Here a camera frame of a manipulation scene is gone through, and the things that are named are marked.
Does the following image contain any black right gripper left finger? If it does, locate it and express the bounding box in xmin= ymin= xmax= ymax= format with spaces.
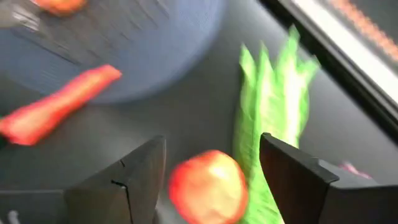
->
xmin=63 ymin=135 xmax=167 ymax=224

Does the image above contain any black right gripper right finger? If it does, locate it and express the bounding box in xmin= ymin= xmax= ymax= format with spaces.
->
xmin=259 ymin=132 xmax=340 ymax=224

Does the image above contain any red grape bunch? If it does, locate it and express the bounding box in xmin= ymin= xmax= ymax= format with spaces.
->
xmin=338 ymin=161 xmax=373 ymax=180

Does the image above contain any pink peach with leaf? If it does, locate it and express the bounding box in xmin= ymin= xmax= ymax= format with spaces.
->
xmin=167 ymin=149 xmax=249 ymax=224

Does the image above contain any green leafy vegetable bunch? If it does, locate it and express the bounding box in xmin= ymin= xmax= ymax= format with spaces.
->
xmin=233 ymin=24 xmax=322 ymax=224

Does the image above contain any orange carrot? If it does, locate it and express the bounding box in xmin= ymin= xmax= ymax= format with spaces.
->
xmin=0 ymin=63 xmax=123 ymax=147

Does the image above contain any round orange fruit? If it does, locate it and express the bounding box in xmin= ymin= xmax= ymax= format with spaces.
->
xmin=30 ymin=0 xmax=88 ymax=17

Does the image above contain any blue round woven placemat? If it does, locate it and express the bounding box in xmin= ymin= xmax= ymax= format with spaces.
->
xmin=0 ymin=0 xmax=227 ymax=105

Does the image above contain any black hazard-striped floor mat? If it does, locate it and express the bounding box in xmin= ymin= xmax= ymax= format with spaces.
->
xmin=326 ymin=0 xmax=398 ymax=63

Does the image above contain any black aluminium table frame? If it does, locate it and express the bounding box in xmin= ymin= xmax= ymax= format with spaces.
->
xmin=257 ymin=0 xmax=398 ymax=144

